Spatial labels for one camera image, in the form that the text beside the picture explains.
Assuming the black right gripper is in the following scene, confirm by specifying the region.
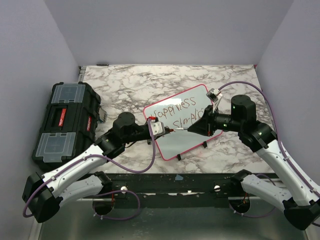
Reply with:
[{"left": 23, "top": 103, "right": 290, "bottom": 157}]
[{"left": 188, "top": 104, "right": 243, "bottom": 136}]

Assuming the white whiteboard marker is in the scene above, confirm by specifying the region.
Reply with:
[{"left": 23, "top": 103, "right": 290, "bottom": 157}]
[{"left": 173, "top": 127, "right": 188, "bottom": 132}]

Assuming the pink framed whiteboard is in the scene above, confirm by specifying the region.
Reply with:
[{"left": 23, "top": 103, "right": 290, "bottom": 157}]
[{"left": 143, "top": 84, "right": 223, "bottom": 161}]

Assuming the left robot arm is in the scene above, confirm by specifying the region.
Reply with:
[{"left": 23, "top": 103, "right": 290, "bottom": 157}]
[{"left": 22, "top": 112, "right": 172, "bottom": 223}]

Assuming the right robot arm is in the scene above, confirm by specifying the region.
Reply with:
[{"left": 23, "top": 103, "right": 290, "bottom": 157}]
[{"left": 187, "top": 95, "right": 320, "bottom": 230}]

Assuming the black plastic toolbox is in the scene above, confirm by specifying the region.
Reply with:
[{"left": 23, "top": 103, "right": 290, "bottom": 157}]
[{"left": 31, "top": 82, "right": 107, "bottom": 172}]

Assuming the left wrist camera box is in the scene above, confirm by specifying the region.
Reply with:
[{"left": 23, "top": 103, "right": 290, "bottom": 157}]
[{"left": 148, "top": 117, "right": 166, "bottom": 137}]

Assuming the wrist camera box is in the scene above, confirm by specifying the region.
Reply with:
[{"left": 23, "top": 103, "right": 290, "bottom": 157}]
[
  {"left": 206, "top": 88, "right": 223, "bottom": 103},
  {"left": 148, "top": 117, "right": 166, "bottom": 137}
]

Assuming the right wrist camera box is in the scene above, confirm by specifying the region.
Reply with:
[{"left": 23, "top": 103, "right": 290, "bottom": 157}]
[{"left": 206, "top": 88, "right": 223, "bottom": 103}]

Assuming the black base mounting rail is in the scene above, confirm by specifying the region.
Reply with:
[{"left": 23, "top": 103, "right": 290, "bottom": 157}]
[{"left": 92, "top": 173, "right": 254, "bottom": 214}]

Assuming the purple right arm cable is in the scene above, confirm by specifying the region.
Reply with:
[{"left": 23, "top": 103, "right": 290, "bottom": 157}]
[{"left": 218, "top": 81, "right": 320, "bottom": 218}]

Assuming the small black object at wall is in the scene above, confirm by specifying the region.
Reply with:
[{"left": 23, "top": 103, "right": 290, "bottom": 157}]
[{"left": 96, "top": 63, "right": 109, "bottom": 67}]

